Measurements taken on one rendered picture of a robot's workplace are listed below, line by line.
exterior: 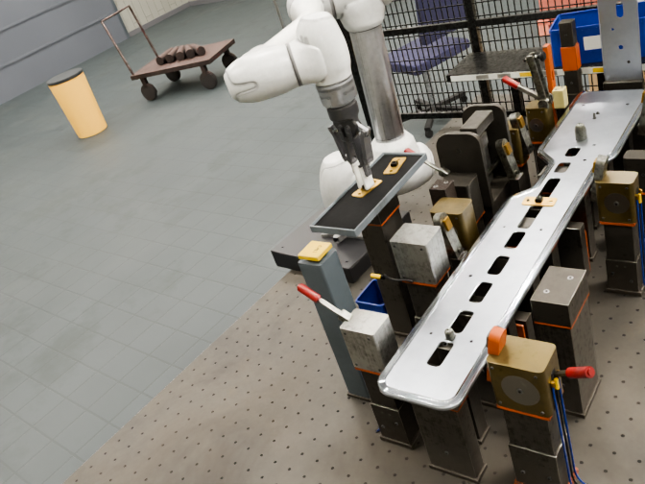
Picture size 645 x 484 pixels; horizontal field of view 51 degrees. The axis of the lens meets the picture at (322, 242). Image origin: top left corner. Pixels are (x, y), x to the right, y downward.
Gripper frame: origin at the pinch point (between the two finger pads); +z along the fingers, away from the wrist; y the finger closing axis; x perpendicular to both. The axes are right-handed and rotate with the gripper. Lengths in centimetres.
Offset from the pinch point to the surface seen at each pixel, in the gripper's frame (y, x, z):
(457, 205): 19.1, 10.4, 12.2
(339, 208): -0.6, -10.1, 4.1
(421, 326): 32.1, -23.2, 20.0
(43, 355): -244, -58, 120
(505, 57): -33, 111, 17
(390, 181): 3.7, 4.9, 4.1
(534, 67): 6, 70, 2
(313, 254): 7.7, -27.3, 4.1
